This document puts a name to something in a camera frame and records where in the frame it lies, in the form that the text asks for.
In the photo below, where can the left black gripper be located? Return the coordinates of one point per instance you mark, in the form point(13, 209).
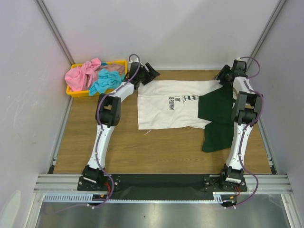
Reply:
point(153, 73)

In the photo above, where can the pink t-shirt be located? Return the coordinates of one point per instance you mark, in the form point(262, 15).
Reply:
point(80, 78)

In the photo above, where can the white slotted cable duct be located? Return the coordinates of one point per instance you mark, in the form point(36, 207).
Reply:
point(98, 198)

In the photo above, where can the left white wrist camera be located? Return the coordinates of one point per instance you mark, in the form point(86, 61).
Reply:
point(135, 60)

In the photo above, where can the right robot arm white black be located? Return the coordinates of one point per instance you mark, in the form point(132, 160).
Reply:
point(246, 112)

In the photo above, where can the cyan t-shirt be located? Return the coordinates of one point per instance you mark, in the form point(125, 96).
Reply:
point(106, 80)

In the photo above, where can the white green raglan t-shirt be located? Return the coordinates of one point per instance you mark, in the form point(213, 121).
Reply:
point(207, 105)

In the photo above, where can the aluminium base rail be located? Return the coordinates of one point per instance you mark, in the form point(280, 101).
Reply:
point(268, 184)

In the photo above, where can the left aluminium frame post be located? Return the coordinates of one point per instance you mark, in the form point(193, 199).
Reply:
point(54, 30)

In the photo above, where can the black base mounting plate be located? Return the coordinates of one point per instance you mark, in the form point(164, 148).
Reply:
point(160, 184)

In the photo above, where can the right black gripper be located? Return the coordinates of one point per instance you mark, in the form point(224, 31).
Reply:
point(224, 76)

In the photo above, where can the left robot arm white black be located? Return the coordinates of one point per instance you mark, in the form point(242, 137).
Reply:
point(108, 115)

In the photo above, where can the right aluminium frame post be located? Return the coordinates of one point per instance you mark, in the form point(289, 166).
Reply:
point(266, 30)

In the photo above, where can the aluminium frame post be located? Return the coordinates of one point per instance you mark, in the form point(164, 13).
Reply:
point(54, 30)
point(266, 30)

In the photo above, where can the mauve t-shirt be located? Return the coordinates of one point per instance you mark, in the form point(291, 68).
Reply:
point(112, 67)

